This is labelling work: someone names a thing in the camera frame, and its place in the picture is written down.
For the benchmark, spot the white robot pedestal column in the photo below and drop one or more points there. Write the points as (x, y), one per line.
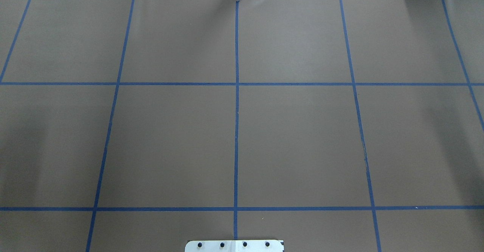
(235, 246)

